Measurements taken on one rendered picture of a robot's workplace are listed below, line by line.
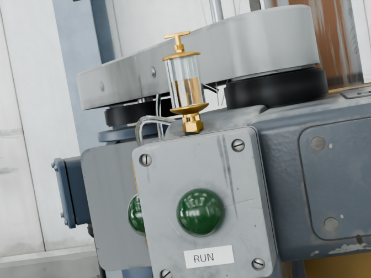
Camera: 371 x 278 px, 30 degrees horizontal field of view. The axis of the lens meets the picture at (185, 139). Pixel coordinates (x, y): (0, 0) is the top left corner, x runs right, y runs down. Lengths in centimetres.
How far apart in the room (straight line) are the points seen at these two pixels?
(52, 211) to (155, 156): 577
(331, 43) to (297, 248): 52
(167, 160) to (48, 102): 567
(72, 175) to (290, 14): 44
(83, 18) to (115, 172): 464
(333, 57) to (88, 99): 33
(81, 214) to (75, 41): 463
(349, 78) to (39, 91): 527
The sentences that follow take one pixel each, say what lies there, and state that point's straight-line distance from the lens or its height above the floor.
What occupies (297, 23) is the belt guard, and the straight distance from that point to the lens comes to 59.
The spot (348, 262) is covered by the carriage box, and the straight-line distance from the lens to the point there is 78.
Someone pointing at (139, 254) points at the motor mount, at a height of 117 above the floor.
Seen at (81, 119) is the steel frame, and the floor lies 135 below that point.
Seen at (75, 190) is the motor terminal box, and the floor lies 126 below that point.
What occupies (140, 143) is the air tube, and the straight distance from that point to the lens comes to 62.
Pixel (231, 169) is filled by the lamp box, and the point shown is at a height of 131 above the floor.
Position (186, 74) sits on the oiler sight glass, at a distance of 49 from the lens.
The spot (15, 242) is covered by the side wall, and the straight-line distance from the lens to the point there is 638.
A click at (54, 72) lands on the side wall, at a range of 606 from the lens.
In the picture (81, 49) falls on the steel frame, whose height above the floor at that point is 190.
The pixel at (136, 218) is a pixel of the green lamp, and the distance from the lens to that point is 44.
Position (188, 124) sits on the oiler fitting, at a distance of 50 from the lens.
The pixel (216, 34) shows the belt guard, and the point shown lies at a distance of 61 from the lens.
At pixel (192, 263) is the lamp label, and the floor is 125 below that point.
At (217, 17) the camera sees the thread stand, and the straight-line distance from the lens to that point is 81.
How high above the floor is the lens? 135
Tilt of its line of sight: 3 degrees down
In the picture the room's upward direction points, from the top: 10 degrees counter-clockwise
